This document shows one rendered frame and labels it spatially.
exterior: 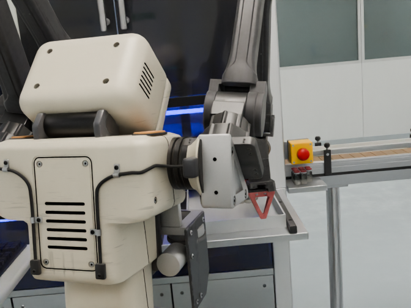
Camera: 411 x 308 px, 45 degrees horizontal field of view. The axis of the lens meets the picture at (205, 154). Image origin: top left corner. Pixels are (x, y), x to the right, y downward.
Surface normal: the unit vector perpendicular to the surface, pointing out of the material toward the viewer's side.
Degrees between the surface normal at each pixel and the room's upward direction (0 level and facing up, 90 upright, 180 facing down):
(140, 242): 90
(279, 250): 90
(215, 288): 90
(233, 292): 90
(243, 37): 58
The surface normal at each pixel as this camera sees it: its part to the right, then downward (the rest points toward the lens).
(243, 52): -0.17, -0.34
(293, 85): 0.02, 0.21
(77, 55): -0.28, -0.49
